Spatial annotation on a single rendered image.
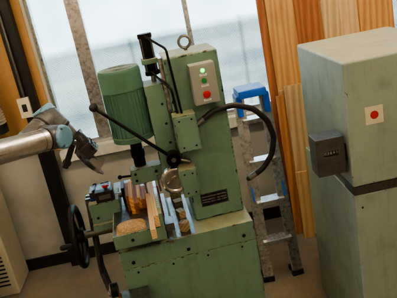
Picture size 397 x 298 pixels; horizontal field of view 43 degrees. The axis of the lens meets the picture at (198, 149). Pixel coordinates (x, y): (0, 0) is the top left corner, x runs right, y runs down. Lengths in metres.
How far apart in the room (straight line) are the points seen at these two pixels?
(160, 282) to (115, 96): 0.81
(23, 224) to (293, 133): 2.00
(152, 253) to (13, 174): 1.78
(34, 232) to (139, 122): 1.95
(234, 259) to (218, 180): 0.35
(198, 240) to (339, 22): 1.87
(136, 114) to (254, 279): 0.88
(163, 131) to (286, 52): 1.46
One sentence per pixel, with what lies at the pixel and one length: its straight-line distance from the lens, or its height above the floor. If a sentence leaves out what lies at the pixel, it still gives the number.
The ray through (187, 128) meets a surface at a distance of 1.99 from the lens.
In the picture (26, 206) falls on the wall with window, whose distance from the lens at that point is 3.79.
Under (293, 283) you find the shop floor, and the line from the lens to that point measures 3.14.
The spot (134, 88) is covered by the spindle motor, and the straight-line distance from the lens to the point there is 2.06.
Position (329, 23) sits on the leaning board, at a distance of 3.44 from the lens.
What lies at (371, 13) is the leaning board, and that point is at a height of 1.37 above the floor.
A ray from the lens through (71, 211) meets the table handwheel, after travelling 2.27.
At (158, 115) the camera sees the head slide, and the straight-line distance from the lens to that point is 2.09.
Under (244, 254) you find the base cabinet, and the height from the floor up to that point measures 0.65.
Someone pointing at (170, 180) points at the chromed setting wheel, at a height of 1.02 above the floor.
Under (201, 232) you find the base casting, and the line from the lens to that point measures 2.13.
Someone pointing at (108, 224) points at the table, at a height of 0.86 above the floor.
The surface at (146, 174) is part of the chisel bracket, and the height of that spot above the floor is 1.04.
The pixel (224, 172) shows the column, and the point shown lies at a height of 1.00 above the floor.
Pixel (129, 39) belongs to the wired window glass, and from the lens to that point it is 3.46.
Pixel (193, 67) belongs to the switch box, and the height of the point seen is 1.47.
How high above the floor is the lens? 1.80
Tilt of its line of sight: 19 degrees down
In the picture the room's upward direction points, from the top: 11 degrees counter-clockwise
